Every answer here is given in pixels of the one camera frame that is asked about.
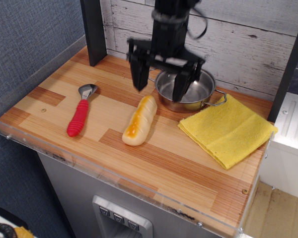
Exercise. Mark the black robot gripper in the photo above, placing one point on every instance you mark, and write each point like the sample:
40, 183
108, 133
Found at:
166, 50

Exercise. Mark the cream bread bun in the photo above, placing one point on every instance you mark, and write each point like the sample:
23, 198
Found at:
140, 123

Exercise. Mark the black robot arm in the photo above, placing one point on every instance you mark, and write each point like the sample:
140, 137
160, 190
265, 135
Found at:
173, 6

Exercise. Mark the small steel pot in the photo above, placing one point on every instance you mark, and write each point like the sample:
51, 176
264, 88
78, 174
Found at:
197, 96

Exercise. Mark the yellow folded cloth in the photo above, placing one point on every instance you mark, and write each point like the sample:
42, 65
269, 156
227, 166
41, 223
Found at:
228, 132

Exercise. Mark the silver dispenser panel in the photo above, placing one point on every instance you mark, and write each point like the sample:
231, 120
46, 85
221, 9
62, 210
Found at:
117, 222

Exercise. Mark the grey toy fridge cabinet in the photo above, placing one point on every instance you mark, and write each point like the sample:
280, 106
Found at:
75, 190

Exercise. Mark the white side unit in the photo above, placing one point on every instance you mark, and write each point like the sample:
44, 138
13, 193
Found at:
279, 168

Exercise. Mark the black and orange object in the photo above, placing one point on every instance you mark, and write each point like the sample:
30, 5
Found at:
12, 226

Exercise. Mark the dark left post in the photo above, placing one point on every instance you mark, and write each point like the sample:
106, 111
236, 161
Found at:
94, 30

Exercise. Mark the dark post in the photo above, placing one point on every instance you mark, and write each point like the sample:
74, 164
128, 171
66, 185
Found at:
285, 82
94, 30

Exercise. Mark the red handled metal spoon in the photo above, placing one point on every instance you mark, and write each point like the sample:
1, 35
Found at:
77, 123

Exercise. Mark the dark right post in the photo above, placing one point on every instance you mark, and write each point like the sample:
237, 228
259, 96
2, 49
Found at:
285, 82

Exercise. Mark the clear acrylic guard rail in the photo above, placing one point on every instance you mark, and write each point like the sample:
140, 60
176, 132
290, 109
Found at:
40, 78

